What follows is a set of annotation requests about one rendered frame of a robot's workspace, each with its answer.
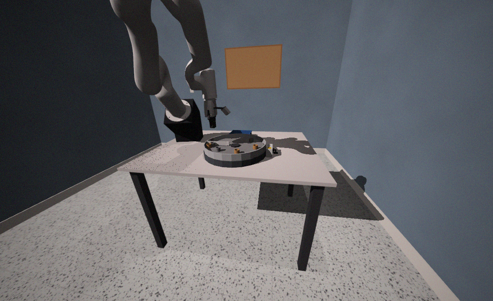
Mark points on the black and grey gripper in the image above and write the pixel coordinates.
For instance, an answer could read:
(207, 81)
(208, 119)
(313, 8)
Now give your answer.
(209, 112)

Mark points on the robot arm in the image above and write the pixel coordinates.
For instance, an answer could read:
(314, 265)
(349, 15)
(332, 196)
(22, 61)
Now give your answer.
(150, 70)

